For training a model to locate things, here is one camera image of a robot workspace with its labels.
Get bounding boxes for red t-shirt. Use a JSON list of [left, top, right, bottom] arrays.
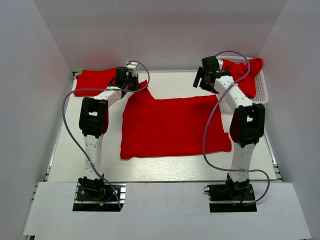
[[75, 67, 116, 90], [120, 81, 232, 160]]

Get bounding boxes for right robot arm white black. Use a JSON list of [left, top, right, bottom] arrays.
[[193, 56, 265, 202]]

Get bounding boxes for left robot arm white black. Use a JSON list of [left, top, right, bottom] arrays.
[[74, 62, 140, 200]]

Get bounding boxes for crumpled red t-shirts in basket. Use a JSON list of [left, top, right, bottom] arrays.
[[222, 58, 263, 99]]

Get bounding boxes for white plastic basket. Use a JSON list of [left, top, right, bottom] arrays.
[[217, 55, 269, 104]]

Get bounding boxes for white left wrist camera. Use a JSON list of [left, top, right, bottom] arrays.
[[126, 61, 140, 77]]

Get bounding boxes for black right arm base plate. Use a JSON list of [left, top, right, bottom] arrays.
[[203, 184, 257, 213]]

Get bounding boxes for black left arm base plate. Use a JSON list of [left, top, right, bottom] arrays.
[[72, 183, 126, 212]]

